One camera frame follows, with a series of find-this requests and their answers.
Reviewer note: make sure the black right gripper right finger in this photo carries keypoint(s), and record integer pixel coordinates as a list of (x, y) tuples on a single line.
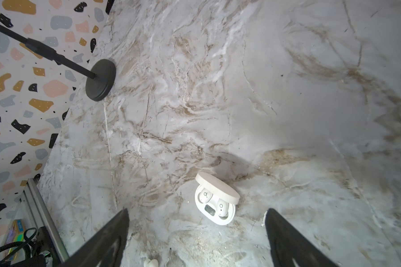
[(289, 248)]

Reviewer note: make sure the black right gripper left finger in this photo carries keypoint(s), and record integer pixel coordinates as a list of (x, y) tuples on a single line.
[(106, 247)]

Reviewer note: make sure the white earbud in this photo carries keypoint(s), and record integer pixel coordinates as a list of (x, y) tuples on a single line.
[(205, 196), (151, 263), (222, 208)]

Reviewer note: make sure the white earbud charging case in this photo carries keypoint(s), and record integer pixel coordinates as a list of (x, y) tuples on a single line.
[(220, 191)]

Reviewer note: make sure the black stand with green ball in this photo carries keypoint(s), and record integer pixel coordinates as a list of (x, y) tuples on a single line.
[(100, 79)]

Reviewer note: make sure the aluminium corner frame post left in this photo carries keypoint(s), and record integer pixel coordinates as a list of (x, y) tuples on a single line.
[(42, 220)]

